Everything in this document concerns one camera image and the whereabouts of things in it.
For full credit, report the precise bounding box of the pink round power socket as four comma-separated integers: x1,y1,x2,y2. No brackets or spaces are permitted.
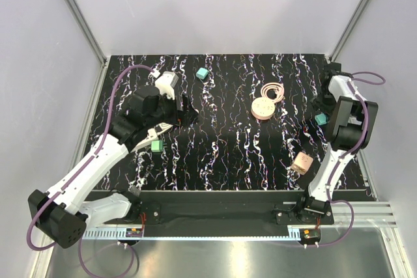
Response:
251,97,276,120

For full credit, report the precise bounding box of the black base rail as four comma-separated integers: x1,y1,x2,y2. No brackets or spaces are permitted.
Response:
86,189,336,238

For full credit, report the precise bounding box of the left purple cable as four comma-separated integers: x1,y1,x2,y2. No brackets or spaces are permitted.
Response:
26,64,157,253

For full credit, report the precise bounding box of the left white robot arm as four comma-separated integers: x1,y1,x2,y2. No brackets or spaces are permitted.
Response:
27,86,198,251

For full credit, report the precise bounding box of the white slotted cable duct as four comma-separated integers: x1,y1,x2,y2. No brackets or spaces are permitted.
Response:
83,227,144,240

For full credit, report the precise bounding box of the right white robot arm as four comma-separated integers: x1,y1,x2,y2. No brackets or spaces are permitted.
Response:
295,62,379,224

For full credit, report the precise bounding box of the black marbled mat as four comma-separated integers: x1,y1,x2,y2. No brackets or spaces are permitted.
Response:
85,53,371,191

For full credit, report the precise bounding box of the pink cube adapter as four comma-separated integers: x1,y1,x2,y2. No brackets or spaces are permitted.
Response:
291,152,313,175

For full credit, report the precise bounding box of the green plug adapter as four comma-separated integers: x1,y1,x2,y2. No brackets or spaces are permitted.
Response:
151,140,164,153

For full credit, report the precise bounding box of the white power strip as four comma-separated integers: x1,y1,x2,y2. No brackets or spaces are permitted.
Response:
131,128,158,152

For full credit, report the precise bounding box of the teal charger on mat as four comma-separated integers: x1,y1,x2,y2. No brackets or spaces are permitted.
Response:
195,68,209,80

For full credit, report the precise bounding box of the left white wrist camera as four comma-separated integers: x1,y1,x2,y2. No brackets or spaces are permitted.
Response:
154,71,179,100

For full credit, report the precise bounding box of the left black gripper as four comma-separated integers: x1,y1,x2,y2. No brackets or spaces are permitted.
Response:
146,90,198,129

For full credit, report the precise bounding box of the teal USB charger plug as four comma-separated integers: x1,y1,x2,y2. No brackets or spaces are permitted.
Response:
315,113,328,126

